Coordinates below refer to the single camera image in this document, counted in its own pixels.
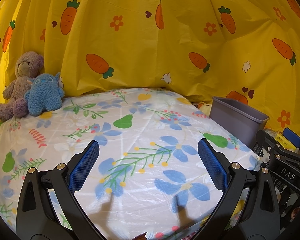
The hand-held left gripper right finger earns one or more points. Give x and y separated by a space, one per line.
212 166

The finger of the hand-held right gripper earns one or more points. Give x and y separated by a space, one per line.
261 145
292 136

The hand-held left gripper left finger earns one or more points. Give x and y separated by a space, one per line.
83 166

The grey plastic bin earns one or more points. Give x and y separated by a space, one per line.
237 120

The yellow packet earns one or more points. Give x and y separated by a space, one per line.
280 140

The yellow plush toy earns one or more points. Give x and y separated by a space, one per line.
205 108

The floral plastic tablecloth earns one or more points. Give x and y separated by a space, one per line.
140 130

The blue plush monster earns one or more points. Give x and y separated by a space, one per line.
43 92

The purple teddy bear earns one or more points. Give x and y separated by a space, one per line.
17 87

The yellow carrot print curtain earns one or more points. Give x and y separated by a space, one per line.
140 42

